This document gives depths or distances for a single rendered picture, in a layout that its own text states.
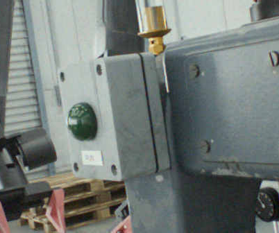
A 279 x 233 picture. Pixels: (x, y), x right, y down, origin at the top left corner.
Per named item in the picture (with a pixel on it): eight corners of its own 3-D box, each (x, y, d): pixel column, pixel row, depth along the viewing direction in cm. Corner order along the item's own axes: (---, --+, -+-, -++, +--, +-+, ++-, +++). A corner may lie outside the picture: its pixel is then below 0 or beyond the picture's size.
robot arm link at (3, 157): (-17, 166, 122) (-20, 147, 118) (17, 154, 124) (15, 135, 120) (-4, 192, 118) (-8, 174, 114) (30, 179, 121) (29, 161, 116)
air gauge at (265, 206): (252, 220, 70) (248, 188, 70) (264, 217, 71) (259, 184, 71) (277, 225, 67) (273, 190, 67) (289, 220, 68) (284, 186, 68)
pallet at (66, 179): (12, 198, 662) (10, 185, 661) (113, 175, 721) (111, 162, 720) (40, 205, 591) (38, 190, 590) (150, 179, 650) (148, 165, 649)
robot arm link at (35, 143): (-23, 135, 125) (-24, 117, 118) (32, 117, 130) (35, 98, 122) (-2, 188, 122) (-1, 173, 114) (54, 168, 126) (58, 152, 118)
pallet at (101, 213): (17, 225, 663) (15, 211, 663) (115, 199, 727) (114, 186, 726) (48, 235, 594) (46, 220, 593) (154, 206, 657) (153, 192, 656)
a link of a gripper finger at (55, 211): (80, 219, 111) (59, 179, 116) (42, 228, 107) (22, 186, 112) (71, 243, 115) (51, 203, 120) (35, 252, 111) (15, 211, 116)
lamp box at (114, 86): (72, 177, 51) (55, 67, 51) (119, 166, 54) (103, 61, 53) (122, 182, 45) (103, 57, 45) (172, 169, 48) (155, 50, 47)
